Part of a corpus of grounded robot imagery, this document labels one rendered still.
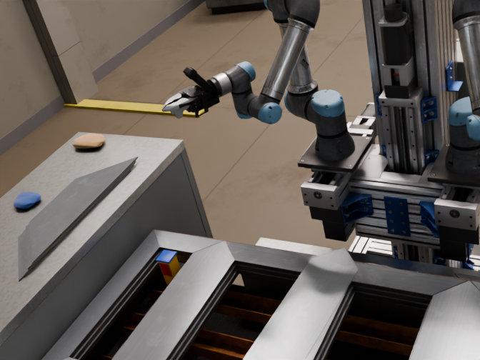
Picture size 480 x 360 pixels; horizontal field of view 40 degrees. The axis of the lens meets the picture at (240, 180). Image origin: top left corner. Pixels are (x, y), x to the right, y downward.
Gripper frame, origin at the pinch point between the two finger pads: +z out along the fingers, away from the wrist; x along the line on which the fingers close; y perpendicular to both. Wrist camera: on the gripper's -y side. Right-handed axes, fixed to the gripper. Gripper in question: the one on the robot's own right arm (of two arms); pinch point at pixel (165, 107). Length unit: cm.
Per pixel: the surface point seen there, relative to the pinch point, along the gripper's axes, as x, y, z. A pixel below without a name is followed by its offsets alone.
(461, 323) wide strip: -99, 46, -31
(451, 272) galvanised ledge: -73, 68, -60
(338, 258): -52, 53, -26
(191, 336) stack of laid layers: -41, 57, 29
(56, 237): 17, 41, 46
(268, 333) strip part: -61, 51, 11
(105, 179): 37, 44, 17
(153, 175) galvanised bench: 29, 46, 0
